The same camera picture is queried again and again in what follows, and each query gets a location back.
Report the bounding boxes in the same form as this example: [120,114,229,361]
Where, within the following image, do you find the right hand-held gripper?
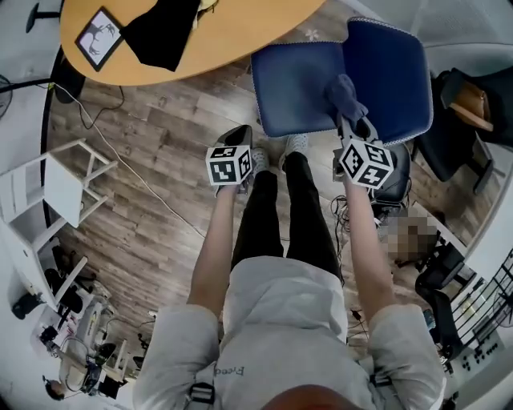
[333,113,394,190]

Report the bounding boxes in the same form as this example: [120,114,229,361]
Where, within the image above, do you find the black fan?
[0,74,14,119]

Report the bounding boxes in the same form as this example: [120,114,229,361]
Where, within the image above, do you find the blue cloth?
[325,74,370,130]

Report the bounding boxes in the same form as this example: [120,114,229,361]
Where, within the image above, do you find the person's left forearm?
[187,184,242,321]

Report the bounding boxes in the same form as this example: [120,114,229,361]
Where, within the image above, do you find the black framed picture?
[75,6,125,74]

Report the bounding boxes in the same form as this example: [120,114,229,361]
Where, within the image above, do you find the black backpack strap buckle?
[186,381,217,410]

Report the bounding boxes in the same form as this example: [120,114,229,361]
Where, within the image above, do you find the blue padded chair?
[250,16,434,146]

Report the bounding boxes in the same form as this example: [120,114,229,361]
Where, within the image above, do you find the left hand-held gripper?
[205,124,255,198]

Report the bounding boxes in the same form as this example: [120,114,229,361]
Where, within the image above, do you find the white floor cable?
[50,82,206,240]

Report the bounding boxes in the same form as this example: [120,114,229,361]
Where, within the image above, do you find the black floor stand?
[25,1,62,34]

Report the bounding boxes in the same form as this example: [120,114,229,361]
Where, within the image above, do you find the person's black trousers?
[230,151,344,283]

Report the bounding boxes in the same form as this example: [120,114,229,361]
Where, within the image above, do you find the person's grey shirt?
[131,255,446,410]

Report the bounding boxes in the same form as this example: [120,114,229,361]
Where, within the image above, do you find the black armchair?
[411,66,513,195]

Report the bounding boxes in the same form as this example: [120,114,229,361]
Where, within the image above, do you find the person's patterned shoe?
[283,133,310,156]
[250,147,270,174]

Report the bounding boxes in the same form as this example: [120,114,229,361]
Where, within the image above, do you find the white wooden stool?
[0,138,118,251]

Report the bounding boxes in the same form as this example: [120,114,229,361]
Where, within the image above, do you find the black floor cable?
[78,84,126,131]

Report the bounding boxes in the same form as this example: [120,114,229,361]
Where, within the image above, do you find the person's right patterned shoe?
[283,133,310,156]

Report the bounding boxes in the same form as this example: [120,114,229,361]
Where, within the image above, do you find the black wire rack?
[450,247,513,361]

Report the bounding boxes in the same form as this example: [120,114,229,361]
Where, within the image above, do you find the black garment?
[119,0,202,74]

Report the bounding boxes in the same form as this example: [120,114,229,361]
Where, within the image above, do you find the person's right forearm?
[343,179,397,326]

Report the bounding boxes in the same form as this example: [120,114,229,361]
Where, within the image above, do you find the person's left patterned shoe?
[250,147,270,174]

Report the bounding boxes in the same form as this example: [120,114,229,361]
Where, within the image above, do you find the brown bag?
[447,85,495,132]

